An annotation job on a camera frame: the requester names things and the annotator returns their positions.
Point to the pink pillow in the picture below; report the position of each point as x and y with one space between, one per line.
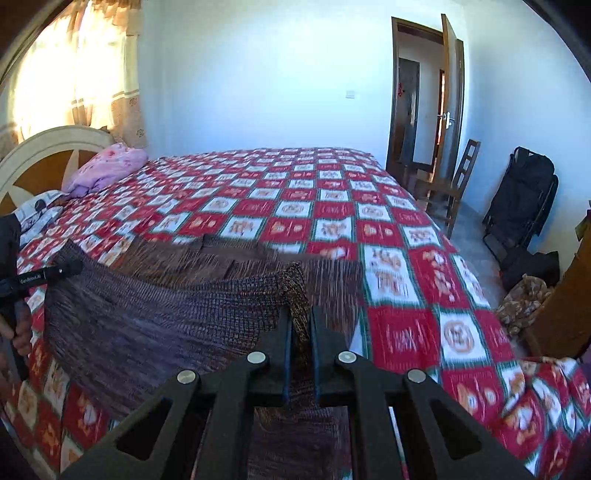
106 168

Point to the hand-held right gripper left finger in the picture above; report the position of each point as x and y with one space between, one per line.
285 355

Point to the person's left hand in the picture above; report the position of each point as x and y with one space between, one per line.
22 339

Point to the cream wooden headboard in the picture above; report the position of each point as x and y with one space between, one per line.
51 143

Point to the brown knit sweater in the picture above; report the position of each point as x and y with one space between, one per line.
161 323

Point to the dark hallway door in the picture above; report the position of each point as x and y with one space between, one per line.
408 106

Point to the brown wooden door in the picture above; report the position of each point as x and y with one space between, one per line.
450 101

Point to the wooden desk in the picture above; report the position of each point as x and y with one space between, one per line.
565 300

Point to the brown door frame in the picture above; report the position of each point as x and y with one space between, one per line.
392 92

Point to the black folded stroller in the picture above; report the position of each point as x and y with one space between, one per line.
521 198

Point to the beige curtain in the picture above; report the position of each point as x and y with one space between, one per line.
92 69

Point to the red checkered printed blanket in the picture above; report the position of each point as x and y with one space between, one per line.
392 221

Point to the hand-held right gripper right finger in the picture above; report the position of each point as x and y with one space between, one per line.
317 355

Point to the white printed pillow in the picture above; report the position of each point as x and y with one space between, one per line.
39 214

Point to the brown patterned cloth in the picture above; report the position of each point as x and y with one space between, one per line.
524 300

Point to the wooden chair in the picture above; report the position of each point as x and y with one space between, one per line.
443 189

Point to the black bag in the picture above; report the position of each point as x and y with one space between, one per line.
531 272

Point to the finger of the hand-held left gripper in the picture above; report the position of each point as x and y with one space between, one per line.
64 269

